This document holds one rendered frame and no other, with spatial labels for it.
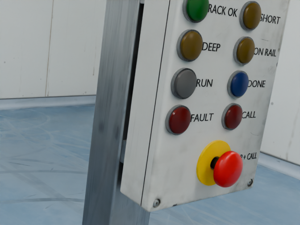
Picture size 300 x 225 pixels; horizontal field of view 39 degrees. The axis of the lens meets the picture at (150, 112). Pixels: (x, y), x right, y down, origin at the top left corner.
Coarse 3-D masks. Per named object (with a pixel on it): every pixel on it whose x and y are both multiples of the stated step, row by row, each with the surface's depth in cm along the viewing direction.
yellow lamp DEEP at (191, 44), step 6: (186, 36) 38; (192, 36) 38; (198, 36) 39; (186, 42) 38; (192, 42) 38; (198, 42) 39; (180, 48) 38; (186, 48) 38; (192, 48) 39; (198, 48) 39; (186, 54) 39; (192, 54) 39; (198, 54) 40
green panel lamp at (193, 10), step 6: (192, 0) 37; (198, 0) 38; (204, 0) 38; (192, 6) 37; (198, 6) 38; (204, 6) 38; (192, 12) 38; (198, 12) 38; (204, 12) 39; (192, 18) 38; (198, 18) 38
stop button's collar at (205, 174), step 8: (208, 144) 45; (216, 144) 45; (224, 144) 46; (208, 152) 45; (216, 152) 46; (224, 152) 46; (200, 160) 44; (208, 160) 45; (200, 168) 45; (208, 168) 45; (200, 176) 45; (208, 176) 46; (208, 184) 46
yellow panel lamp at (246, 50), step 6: (246, 42) 43; (252, 42) 44; (240, 48) 43; (246, 48) 44; (252, 48) 44; (240, 54) 43; (246, 54) 44; (252, 54) 44; (240, 60) 44; (246, 60) 44
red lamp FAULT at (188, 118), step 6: (180, 108) 40; (186, 108) 41; (174, 114) 40; (180, 114) 40; (186, 114) 40; (174, 120) 40; (180, 120) 40; (186, 120) 41; (174, 126) 40; (180, 126) 40; (186, 126) 41; (174, 132) 40; (180, 132) 41
